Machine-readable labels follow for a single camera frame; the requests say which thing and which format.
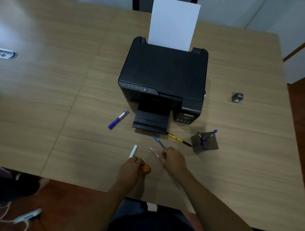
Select person's right hand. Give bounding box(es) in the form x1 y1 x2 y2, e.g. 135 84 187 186
161 146 189 177

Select person's left hand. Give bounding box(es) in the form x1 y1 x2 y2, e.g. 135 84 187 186
116 156 146 189

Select blue ballpoint pen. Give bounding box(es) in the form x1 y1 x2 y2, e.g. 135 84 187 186
152 134 165 149

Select person's left forearm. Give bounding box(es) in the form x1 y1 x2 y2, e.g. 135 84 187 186
77 183 137 231

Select person's right forearm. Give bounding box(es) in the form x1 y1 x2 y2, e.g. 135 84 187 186
177 168 254 231

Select yellow and black pen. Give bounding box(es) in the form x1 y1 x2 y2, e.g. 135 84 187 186
166 132 192 147

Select grey pen holder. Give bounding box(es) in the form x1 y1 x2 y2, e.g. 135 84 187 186
191 132 219 153

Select blue marker pen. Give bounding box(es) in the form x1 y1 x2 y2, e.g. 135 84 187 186
108 110 130 130

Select blue pen with clear barrel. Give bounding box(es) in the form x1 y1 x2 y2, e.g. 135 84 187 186
202 129 218 146

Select person's dark trousers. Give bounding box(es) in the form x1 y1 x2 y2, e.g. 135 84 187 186
107 197 194 231

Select black inkjet printer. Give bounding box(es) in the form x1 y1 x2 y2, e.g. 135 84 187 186
118 36 209 135

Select grey metal fitting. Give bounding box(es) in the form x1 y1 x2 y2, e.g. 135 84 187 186
231 92 244 103

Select black bag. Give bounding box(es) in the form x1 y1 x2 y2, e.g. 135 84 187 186
0 167 41 205

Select white paper sheet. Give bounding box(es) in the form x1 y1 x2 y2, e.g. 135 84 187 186
148 0 201 52

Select grey phone with cable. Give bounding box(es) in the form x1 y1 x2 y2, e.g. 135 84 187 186
12 208 42 224

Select wooden rail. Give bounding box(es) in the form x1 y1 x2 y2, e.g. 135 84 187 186
283 42 305 62

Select silver table cable grommet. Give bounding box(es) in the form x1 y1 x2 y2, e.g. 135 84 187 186
0 48 18 60

